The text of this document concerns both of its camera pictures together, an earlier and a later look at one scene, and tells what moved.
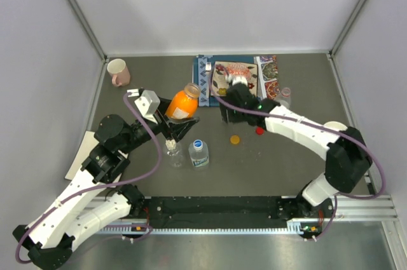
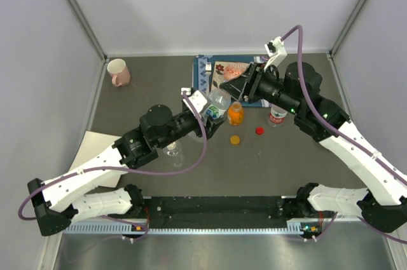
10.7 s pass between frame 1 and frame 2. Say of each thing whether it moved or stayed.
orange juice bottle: moved
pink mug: stayed
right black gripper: moved
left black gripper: moved
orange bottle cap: stayed
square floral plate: stayed
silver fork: stayed
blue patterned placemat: stayed
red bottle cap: stayed
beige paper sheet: stayed
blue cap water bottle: moved
